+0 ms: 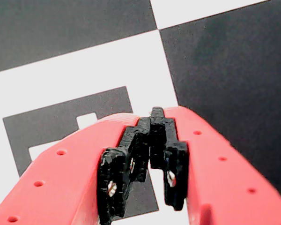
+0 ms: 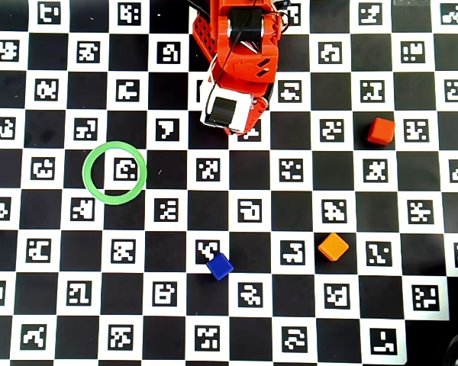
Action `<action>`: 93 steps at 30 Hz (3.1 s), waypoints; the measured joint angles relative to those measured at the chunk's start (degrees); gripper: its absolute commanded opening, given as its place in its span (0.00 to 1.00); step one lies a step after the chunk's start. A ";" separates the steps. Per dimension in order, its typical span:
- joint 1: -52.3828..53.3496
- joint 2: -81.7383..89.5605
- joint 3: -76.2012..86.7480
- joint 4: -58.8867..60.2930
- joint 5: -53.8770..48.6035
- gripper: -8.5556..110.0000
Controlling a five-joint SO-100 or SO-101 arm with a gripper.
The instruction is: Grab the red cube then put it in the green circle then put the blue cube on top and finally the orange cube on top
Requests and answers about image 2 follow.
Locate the red cube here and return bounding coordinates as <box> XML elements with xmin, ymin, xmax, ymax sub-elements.
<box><xmin>367</xmin><ymin>117</ymin><xmax>397</xmax><ymax>146</ymax></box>

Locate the blue cube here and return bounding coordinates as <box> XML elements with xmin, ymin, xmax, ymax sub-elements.
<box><xmin>206</xmin><ymin>252</ymin><xmax>235</xmax><ymax>281</ymax></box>

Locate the checkerboard marker mat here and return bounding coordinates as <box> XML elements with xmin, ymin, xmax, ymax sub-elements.
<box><xmin>0</xmin><ymin>0</ymin><xmax>458</xmax><ymax>363</ymax></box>

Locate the green ring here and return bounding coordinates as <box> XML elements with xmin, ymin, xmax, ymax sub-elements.
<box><xmin>82</xmin><ymin>140</ymin><xmax>148</xmax><ymax>206</ymax></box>

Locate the orange cube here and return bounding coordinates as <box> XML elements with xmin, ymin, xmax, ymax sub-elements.
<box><xmin>317</xmin><ymin>233</ymin><xmax>350</xmax><ymax>262</ymax></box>

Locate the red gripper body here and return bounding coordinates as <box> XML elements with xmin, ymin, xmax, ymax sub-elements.
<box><xmin>228</xmin><ymin>95</ymin><xmax>271</xmax><ymax>137</ymax></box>

